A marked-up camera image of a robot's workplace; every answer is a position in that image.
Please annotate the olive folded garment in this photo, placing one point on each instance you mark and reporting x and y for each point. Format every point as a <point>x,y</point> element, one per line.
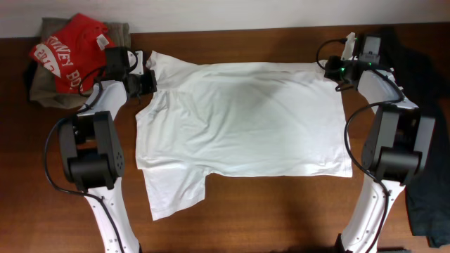
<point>43,88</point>

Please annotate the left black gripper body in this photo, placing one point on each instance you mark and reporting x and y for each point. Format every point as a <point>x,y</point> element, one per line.
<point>141,82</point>

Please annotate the white t-shirt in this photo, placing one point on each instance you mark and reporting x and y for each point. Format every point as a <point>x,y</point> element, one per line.
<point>237,120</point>

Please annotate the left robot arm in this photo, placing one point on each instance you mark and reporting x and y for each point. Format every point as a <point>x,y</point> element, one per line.
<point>93,159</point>

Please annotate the red folded t-shirt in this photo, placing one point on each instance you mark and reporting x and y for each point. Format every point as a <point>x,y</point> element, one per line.
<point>71,53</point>

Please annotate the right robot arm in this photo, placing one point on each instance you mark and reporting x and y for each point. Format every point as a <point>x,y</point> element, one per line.
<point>396,149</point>

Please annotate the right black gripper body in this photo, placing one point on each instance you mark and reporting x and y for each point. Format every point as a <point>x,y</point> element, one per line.
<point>337,69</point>

